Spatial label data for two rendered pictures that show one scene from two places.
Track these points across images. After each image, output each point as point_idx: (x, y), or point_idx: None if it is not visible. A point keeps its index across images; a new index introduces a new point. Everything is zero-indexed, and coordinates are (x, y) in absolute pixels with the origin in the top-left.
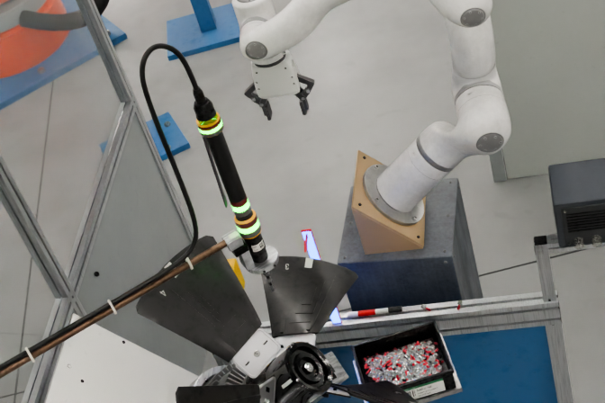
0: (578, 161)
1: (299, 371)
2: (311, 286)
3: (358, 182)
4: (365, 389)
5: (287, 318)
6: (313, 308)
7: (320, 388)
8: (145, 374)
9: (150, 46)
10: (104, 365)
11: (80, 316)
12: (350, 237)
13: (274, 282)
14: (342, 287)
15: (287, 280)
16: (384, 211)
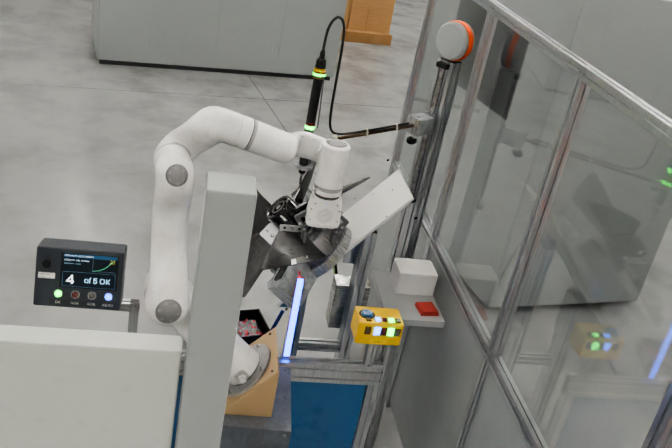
0: (102, 251)
1: (282, 200)
2: (288, 250)
3: (273, 348)
4: (253, 263)
5: (299, 237)
6: (284, 240)
7: (271, 206)
8: (370, 220)
9: (339, 16)
10: (388, 202)
11: (482, 368)
12: (283, 385)
13: (312, 250)
14: (269, 255)
15: (304, 251)
16: (251, 346)
